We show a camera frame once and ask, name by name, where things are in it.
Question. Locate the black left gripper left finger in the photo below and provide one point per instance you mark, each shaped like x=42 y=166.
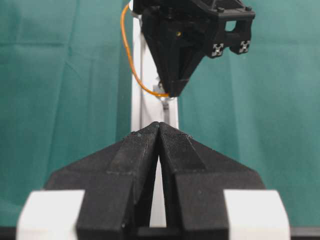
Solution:
x=118 y=183

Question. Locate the aluminium extrusion rail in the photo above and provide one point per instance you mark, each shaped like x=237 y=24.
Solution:
x=146 y=108

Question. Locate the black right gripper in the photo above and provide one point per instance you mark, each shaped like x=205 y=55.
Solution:
x=223 y=24

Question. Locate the orange rubber band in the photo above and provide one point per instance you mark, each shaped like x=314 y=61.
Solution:
x=130 y=58

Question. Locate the silver shaft pulley near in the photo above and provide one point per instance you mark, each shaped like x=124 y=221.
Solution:
x=165 y=100

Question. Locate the green table cloth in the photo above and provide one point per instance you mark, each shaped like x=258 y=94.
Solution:
x=65 y=92

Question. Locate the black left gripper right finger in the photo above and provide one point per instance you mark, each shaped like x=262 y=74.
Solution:
x=194 y=177

